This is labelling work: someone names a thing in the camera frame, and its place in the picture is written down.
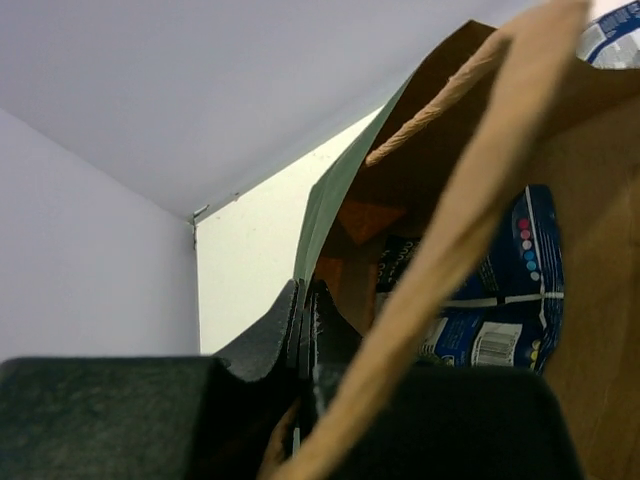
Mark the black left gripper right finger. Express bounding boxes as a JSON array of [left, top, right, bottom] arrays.
[[294, 279, 586, 480]]

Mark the dark blue pretzel packet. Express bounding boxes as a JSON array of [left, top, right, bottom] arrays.
[[418, 185, 564, 373]]

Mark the dark blue snack packet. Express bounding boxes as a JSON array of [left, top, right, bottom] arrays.
[[576, 1, 639, 70]]

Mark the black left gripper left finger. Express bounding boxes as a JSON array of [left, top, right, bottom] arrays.
[[1, 281, 299, 479]]

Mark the green paper bag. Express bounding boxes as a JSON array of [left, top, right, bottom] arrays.
[[260, 1, 639, 479]]

